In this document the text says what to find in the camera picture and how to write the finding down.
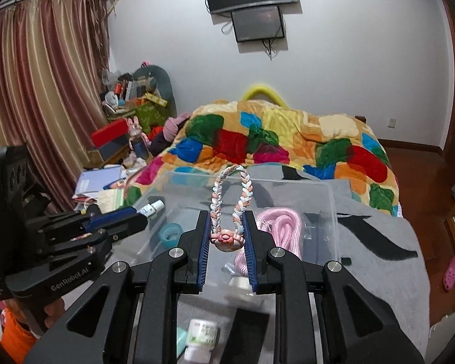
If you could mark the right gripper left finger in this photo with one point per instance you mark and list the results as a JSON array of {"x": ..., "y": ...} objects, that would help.
[{"x": 129, "y": 314}]

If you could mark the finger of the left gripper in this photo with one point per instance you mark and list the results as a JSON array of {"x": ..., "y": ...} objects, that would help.
[
  {"x": 107, "y": 220},
  {"x": 123, "y": 227}
]

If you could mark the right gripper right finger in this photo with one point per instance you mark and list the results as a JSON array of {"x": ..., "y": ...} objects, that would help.
[{"x": 322, "y": 307}]

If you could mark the white ointment tube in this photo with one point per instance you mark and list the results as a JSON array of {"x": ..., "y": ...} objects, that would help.
[{"x": 151, "y": 209}]

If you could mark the teal tape roll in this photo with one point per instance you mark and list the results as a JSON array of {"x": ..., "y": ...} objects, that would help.
[{"x": 169, "y": 235}]

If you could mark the teal white squeeze bottle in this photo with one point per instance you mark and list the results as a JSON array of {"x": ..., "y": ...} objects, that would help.
[{"x": 181, "y": 341}]

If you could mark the white green-label pill bottle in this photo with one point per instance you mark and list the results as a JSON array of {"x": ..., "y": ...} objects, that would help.
[{"x": 201, "y": 340}]

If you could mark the person's left hand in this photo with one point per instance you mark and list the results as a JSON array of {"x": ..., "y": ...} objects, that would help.
[{"x": 34, "y": 319}]

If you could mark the white blue booklet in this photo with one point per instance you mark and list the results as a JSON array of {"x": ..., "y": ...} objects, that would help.
[{"x": 93, "y": 181}]

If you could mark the red box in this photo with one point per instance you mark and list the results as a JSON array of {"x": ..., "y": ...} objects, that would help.
[{"x": 110, "y": 132}]

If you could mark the pink rabbit bottle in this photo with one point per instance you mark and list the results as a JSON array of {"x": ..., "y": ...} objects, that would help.
[{"x": 138, "y": 141}]

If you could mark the pink knitted hat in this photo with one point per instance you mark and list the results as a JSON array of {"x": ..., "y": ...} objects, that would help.
[{"x": 173, "y": 125}]

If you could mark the green patterned box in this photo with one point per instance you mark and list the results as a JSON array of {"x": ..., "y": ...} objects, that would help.
[{"x": 150, "y": 115}]

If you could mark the grey black zebra blanket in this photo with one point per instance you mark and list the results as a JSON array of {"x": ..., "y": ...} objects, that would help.
[{"x": 381, "y": 251}]

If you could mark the grey neck pillow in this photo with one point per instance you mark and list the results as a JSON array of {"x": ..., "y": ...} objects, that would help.
[{"x": 160, "y": 81}]

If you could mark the colourful patchwork quilt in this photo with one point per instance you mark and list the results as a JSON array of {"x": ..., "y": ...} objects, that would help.
[{"x": 256, "y": 132}]

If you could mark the pink beige striped curtain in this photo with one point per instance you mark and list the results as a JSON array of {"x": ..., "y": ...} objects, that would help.
[{"x": 52, "y": 56}]

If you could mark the pink rubber clog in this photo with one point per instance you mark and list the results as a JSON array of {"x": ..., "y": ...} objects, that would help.
[{"x": 449, "y": 276}]

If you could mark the yellow pillow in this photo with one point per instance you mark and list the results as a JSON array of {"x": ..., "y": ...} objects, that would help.
[{"x": 266, "y": 91}]

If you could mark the white wall socket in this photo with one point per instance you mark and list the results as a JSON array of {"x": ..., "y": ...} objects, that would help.
[{"x": 391, "y": 122}]

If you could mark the small black wall monitor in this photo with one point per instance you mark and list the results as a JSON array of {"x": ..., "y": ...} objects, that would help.
[{"x": 258, "y": 24}]

